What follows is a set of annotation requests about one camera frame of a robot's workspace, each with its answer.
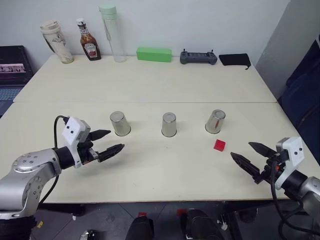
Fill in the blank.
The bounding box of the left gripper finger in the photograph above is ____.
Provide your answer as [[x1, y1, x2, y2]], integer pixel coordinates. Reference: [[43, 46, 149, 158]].
[[89, 128, 112, 141], [97, 143, 126, 164]]

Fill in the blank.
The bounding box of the beige travel tumbler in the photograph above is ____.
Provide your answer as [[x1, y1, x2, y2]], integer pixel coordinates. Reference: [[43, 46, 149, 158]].
[[39, 19, 75, 64]]

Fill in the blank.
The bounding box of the dark rounded shape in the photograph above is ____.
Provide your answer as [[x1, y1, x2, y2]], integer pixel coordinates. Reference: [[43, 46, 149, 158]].
[[180, 208, 226, 240], [126, 215, 155, 240]]

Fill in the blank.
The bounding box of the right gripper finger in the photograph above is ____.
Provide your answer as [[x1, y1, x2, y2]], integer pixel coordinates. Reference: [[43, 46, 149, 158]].
[[247, 141, 278, 159], [230, 151, 262, 180]]

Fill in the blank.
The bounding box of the clear bottle with green lid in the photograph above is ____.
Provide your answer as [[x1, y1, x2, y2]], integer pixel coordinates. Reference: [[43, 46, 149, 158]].
[[98, 4, 127, 63]]

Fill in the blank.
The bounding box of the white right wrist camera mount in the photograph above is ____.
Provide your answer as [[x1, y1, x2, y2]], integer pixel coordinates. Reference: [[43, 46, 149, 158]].
[[275, 136, 305, 191]]

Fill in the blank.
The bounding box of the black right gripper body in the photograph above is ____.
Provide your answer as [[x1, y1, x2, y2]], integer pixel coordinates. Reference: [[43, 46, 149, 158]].
[[252, 152, 289, 186]]

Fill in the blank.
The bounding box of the black laptop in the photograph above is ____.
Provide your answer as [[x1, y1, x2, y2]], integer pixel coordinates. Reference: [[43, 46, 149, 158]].
[[0, 45, 35, 119]]

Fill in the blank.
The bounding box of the black drawstring pouch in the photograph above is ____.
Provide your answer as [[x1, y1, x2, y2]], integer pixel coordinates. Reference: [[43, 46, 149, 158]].
[[218, 52, 252, 71]]

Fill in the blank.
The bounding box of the grey remote controller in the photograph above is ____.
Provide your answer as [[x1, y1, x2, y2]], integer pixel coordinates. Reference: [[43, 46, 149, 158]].
[[179, 47, 219, 66]]

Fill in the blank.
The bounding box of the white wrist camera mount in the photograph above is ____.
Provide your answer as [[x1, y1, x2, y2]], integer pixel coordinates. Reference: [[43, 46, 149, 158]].
[[275, 136, 305, 191], [61, 116, 91, 169]]

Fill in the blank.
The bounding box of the green box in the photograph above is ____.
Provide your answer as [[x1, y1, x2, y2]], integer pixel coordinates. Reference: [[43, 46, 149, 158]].
[[136, 46, 173, 63]]

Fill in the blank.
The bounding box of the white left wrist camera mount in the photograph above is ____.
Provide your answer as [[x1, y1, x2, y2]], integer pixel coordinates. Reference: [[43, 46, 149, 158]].
[[61, 116, 91, 169]]

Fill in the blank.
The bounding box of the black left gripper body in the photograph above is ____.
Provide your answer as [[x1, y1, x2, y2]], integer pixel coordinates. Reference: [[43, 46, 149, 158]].
[[76, 138, 101, 166]]

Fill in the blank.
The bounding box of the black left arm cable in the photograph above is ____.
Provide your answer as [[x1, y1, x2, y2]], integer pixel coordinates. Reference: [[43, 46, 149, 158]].
[[37, 115, 71, 208]]

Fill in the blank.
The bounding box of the ketchup bottle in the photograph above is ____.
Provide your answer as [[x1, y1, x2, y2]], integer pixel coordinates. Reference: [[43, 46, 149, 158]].
[[76, 17, 102, 62]]

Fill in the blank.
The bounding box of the steel cup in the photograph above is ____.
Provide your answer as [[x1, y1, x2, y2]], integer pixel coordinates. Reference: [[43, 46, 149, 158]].
[[161, 112, 179, 138], [109, 111, 132, 137], [204, 108, 227, 135]]

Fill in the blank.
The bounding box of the red cube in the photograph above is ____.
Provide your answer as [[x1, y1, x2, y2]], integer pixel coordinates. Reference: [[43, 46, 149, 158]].
[[213, 139, 227, 152]]

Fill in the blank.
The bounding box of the dark blue chair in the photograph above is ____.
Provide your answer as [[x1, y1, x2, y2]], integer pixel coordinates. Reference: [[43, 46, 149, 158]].
[[277, 33, 320, 159]]

